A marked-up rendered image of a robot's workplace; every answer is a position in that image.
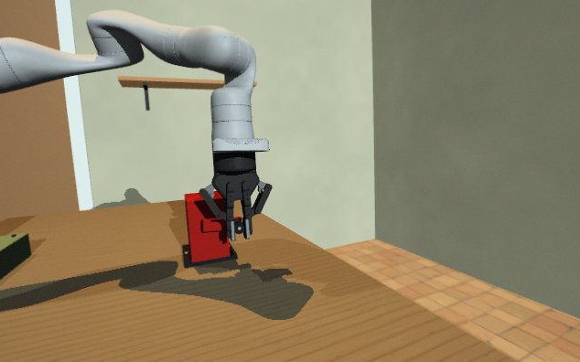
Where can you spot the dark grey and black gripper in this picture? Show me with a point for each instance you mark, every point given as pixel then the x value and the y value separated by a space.
pixel 235 178

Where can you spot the red block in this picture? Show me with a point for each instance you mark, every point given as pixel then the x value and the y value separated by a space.
pixel 213 245

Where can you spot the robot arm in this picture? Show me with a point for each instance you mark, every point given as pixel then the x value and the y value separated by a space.
pixel 26 64

